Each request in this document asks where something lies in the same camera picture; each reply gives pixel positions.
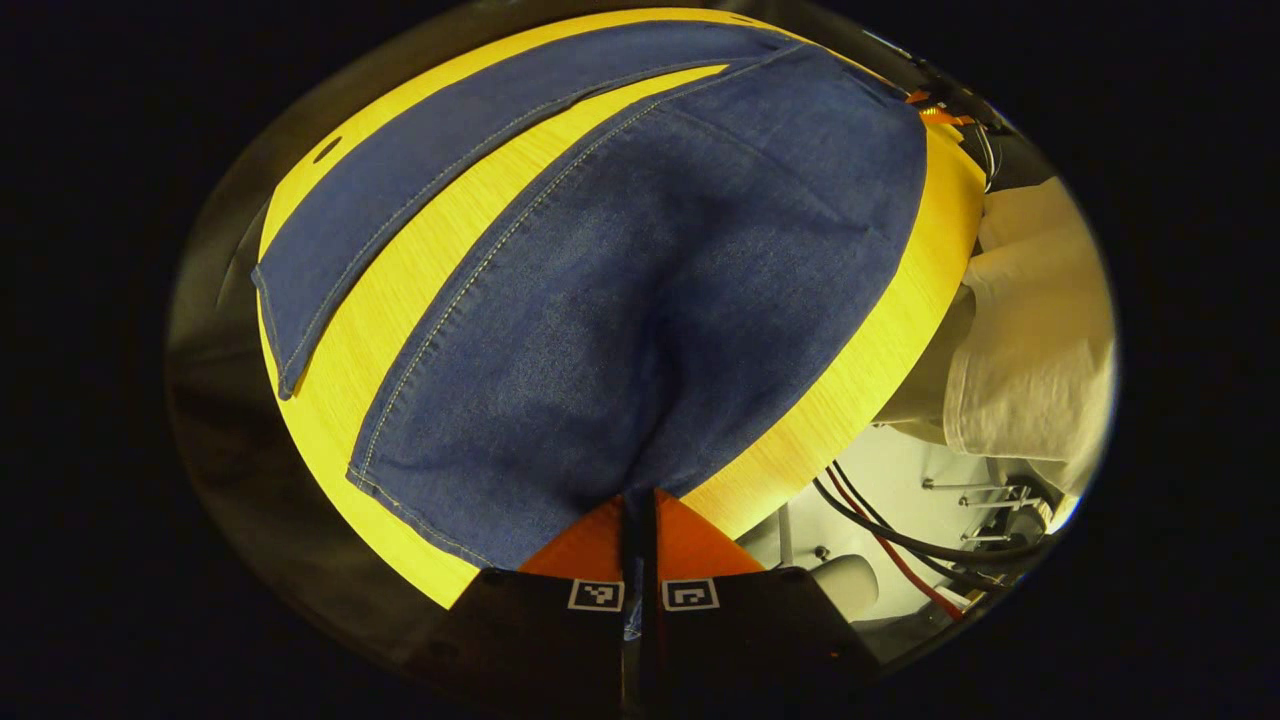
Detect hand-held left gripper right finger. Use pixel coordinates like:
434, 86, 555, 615
640, 488, 883, 716

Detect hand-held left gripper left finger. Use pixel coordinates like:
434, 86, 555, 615
400, 495, 641, 716

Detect blue denim jeans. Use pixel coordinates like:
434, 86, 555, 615
250, 20, 931, 641

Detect person's white clothing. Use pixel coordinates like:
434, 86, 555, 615
875, 178, 1118, 496

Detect red cable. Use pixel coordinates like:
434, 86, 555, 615
824, 466, 966, 621

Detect black cable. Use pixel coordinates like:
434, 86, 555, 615
832, 460, 1006, 591
812, 476, 1051, 563

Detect silver metal frame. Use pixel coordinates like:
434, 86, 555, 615
920, 474, 1053, 547

